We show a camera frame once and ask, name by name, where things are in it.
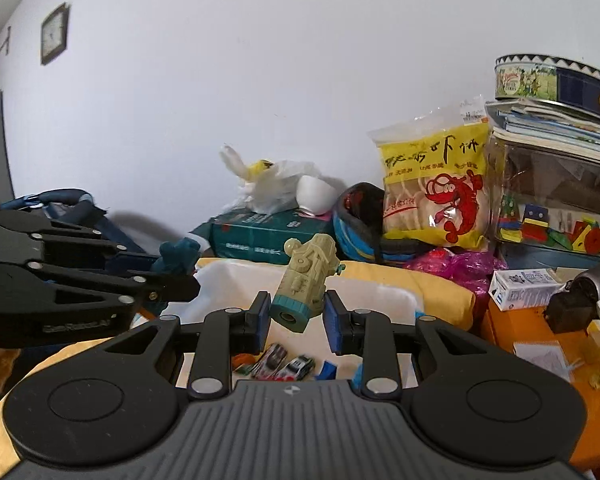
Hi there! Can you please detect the dark green cardboard box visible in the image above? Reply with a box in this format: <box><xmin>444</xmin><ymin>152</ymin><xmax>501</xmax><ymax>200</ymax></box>
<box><xmin>190</xmin><ymin>210</ymin><xmax>338</xmax><ymax>266</ymax></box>

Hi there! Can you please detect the white paper sheet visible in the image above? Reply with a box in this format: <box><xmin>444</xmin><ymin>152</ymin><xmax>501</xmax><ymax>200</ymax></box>
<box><xmin>512</xmin><ymin>342</ymin><xmax>573</xmax><ymax>381</ymax></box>

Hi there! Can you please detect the pink plastic bag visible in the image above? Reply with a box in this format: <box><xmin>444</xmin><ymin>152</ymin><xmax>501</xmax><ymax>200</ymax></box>
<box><xmin>405</xmin><ymin>247</ymin><xmax>508</xmax><ymax>296</ymax></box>

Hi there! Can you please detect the white plastic storage bin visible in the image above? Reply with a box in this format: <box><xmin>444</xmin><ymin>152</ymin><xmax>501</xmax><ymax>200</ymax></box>
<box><xmin>130</xmin><ymin>260</ymin><xmax>426</xmax><ymax>391</ymax></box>

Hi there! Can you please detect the beige teal toy cannon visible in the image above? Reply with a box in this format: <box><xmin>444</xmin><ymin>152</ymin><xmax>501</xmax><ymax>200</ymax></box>
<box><xmin>270</xmin><ymin>234</ymin><xmax>346</xmax><ymax>335</ymax></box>

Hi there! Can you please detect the yellow shrimp cracker bag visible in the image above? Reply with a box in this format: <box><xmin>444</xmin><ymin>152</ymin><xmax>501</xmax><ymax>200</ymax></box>
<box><xmin>369</xmin><ymin>95</ymin><xmax>493</xmax><ymax>253</ymax></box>

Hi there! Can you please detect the blue black helmet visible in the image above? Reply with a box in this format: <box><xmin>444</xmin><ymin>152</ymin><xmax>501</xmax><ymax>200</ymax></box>
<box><xmin>332</xmin><ymin>182</ymin><xmax>436</xmax><ymax>266</ymax></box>

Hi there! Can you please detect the framed wall clock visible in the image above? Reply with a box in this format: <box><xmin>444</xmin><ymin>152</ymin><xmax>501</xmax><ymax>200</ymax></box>
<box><xmin>40</xmin><ymin>2</ymin><xmax>71</xmax><ymax>66</ymax></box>

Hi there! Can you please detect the white round object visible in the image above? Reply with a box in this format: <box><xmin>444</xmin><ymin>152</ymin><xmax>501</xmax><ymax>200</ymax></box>
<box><xmin>296</xmin><ymin>176</ymin><xmax>338</xmax><ymax>216</ymax></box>

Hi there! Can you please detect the dark teal toy figure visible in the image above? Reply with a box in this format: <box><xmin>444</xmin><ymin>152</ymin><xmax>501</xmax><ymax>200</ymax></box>
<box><xmin>157</xmin><ymin>237</ymin><xmax>201</xmax><ymax>311</ymax></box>

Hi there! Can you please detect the orange box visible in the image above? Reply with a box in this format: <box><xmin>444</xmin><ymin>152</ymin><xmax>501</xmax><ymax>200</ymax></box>
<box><xmin>480</xmin><ymin>302</ymin><xmax>600</xmax><ymax>478</ymax></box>

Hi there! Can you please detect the round cookie tin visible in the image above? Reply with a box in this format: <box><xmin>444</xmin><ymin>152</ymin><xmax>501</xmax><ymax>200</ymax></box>
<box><xmin>494</xmin><ymin>52</ymin><xmax>600</xmax><ymax>123</ymax></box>

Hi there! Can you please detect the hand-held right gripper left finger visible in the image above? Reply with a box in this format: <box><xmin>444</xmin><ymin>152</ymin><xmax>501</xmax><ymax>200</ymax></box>
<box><xmin>102</xmin><ymin>291</ymin><xmax>272</xmax><ymax>401</ymax></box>

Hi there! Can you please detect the yellow blanket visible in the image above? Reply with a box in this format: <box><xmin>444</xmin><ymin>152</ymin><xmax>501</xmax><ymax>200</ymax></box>
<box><xmin>0</xmin><ymin>257</ymin><xmax>476</xmax><ymax>480</ymax></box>

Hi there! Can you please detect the white green toy car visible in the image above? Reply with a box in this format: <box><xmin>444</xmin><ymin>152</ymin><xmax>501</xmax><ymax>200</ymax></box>
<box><xmin>275</xmin><ymin>355</ymin><xmax>316</xmax><ymax>383</ymax></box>

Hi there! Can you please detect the upside-down black toy car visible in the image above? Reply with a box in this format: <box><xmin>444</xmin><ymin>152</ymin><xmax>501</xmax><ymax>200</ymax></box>
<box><xmin>252</xmin><ymin>342</ymin><xmax>288</xmax><ymax>378</ymax></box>

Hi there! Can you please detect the white plastic bag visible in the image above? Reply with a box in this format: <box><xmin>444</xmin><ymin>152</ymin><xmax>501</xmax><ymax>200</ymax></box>
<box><xmin>219</xmin><ymin>144</ymin><xmax>326</xmax><ymax>215</ymax></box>

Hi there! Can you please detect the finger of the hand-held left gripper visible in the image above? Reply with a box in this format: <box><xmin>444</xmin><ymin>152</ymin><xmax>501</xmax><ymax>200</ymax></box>
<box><xmin>27</xmin><ymin>260</ymin><xmax>202</xmax><ymax>307</ymax></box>
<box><xmin>0</xmin><ymin>210</ymin><xmax>161</xmax><ymax>274</ymax></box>

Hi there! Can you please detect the black power adapter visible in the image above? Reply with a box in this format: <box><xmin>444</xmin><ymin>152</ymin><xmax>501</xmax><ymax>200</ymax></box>
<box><xmin>544</xmin><ymin>280</ymin><xmax>600</xmax><ymax>335</ymax></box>

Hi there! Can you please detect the small white blue carton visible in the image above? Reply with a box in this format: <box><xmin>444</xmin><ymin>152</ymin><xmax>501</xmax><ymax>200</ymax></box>
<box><xmin>489</xmin><ymin>267</ymin><xmax>573</xmax><ymax>313</ymax></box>

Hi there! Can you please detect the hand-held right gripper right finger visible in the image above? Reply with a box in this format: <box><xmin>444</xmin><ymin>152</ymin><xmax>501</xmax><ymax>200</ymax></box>
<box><xmin>324</xmin><ymin>290</ymin><xmax>486</xmax><ymax>401</ymax></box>

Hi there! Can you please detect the stack of booklets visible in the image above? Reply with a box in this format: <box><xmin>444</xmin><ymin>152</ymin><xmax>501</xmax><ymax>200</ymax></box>
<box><xmin>485</xmin><ymin>99</ymin><xmax>600</xmax><ymax>166</ymax></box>

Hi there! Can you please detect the clear box of wooden blocks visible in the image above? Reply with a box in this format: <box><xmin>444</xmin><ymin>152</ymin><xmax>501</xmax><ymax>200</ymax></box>
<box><xmin>485</xmin><ymin>135</ymin><xmax>600</xmax><ymax>271</ymax></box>

